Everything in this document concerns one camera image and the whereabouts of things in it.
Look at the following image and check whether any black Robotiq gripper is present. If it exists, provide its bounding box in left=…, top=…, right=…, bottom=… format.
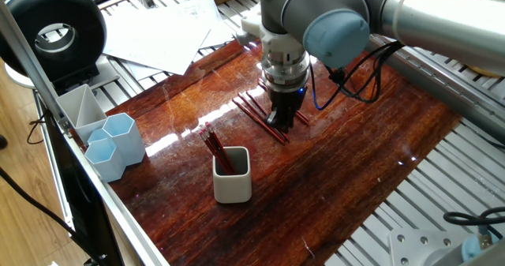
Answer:
left=264, top=85, right=309, bottom=135

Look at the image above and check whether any white square ceramic pen holder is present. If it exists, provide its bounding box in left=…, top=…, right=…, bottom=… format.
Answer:
left=212, top=146, right=253, bottom=204

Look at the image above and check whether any light blue hexagonal pen holder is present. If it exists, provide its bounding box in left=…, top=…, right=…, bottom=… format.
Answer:
left=84, top=112, right=147, bottom=183

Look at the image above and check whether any white divided square pen holder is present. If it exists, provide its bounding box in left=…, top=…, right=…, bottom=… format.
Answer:
left=55, top=83, right=108, bottom=145

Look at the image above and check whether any silver wrist sensor flange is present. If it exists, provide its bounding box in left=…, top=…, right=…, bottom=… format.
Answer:
left=260, top=47, right=312, bottom=94

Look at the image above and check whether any red-brown wooden board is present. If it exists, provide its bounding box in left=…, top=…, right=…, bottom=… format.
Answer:
left=104, top=39, right=462, bottom=266

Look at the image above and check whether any white paper sheet stack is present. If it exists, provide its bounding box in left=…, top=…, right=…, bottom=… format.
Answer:
left=101, top=0, right=238, bottom=77

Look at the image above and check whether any black monitor panel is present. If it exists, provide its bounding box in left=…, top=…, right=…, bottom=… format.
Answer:
left=39, top=110, right=125, bottom=266

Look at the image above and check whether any black gripper cable with plug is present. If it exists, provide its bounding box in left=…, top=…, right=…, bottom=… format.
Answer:
left=309, top=40, right=406, bottom=112

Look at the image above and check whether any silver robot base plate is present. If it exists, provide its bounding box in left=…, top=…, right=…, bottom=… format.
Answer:
left=388, top=228, right=474, bottom=266

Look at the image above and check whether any black floor cable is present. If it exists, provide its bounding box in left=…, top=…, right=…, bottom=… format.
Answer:
left=0, top=167, right=102, bottom=266

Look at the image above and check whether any black ring-shaped lamp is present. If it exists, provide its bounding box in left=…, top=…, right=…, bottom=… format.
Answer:
left=0, top=0, right=119, bottom=97

